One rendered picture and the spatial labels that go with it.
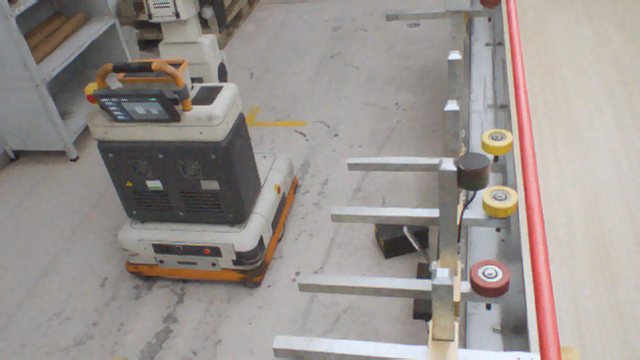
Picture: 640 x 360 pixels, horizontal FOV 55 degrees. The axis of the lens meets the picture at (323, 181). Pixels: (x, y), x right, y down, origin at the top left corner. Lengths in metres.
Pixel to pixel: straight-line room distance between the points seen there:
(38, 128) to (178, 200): 1.51
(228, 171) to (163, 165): 0.26
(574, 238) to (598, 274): 0.11
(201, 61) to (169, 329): 1.08
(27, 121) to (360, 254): 2.09
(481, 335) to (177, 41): 1.62
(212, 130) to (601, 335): 1.46
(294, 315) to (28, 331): 1.12
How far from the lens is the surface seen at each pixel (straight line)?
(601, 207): 1.50
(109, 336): 2.67
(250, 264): 2.50
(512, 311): 1.62
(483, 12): 2.59
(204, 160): 2.30
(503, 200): 1.49
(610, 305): 1.29
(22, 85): 3.68
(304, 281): 1.38
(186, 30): 2.50
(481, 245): 1.78
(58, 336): 2.78
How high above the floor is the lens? 1.85
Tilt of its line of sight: 37 degrees down
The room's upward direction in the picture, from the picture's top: 9 degrees counter-clockwise
